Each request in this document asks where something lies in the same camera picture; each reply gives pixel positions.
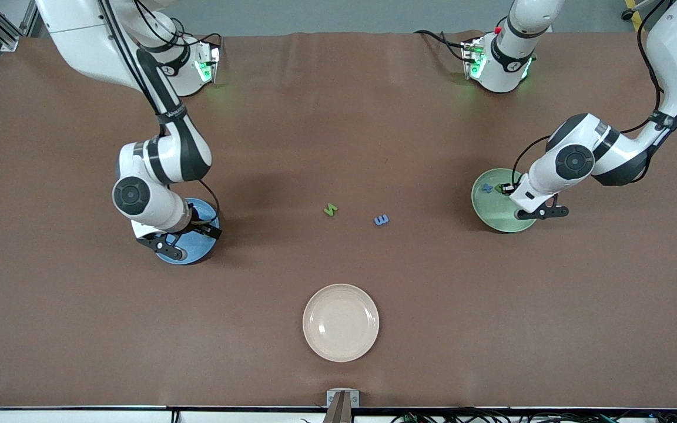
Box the blue plate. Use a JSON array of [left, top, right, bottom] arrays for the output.
[[156, 198, 220, 266]]

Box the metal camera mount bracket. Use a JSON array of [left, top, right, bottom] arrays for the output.
[[326, 389, 360, 423]]

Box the beige plate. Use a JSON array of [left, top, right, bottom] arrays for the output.
[[303, 284, 380, 363]]

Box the black base power cable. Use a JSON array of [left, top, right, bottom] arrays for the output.
[[414, 29, 474, 62]]

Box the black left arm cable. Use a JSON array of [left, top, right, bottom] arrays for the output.
[[512, 23, 665, 180]]

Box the green plate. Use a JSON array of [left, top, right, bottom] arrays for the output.
[[471, 169, 542, 234]]

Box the brown table mat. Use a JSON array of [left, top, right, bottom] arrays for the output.
[[0, 31, 677, 409]]

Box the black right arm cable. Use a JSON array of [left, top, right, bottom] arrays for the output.
[[98, 0, 222, 227]]

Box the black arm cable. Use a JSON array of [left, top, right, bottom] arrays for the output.
[[98, 0, 222, 227], [512, 23, 665, 180]]

